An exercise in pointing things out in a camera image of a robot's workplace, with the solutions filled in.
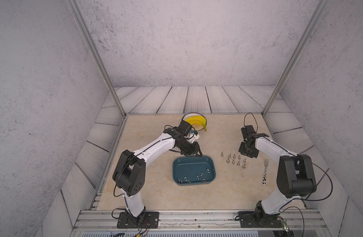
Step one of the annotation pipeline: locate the yellow banana bunch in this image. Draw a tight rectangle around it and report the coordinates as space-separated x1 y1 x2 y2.
184 116 207 132

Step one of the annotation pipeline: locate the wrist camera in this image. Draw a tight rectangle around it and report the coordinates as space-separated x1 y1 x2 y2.
241 125 257 141
176 120 199 143

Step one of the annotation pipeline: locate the teal plastic storage box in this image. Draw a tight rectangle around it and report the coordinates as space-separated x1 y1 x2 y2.
173 156 216 186

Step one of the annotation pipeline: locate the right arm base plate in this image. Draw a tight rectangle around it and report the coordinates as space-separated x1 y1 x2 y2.
234 211 283 228

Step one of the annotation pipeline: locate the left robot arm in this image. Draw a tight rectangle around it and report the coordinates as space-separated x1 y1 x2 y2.
112 127 202 218

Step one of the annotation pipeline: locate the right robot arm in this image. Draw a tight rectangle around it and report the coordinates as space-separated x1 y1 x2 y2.
239 132 317 215

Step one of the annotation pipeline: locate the round patterned plate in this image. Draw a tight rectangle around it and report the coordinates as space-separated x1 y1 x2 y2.
182 113 207 132

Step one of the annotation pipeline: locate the right frame post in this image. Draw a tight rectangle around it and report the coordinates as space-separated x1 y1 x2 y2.
261 0 329 118

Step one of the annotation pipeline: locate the aluminium mounting rail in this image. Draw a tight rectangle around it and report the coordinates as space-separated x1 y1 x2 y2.
70 207 332 237

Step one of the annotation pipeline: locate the frame post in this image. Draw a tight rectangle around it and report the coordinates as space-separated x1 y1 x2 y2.
261 0 329 118
66 0 126 117

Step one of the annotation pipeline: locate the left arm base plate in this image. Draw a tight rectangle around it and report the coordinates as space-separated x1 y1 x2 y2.
117 211 159 229

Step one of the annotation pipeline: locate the left frame post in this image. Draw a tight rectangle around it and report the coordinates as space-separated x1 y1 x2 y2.
66 0 126 117

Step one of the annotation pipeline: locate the fork with patterned handle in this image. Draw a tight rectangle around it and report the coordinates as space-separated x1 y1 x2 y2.
262 159 269 185

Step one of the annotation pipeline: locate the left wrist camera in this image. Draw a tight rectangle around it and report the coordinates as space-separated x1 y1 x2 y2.
176 120 199 143

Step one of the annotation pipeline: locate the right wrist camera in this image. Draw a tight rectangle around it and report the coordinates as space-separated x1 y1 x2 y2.
241 125 257 141

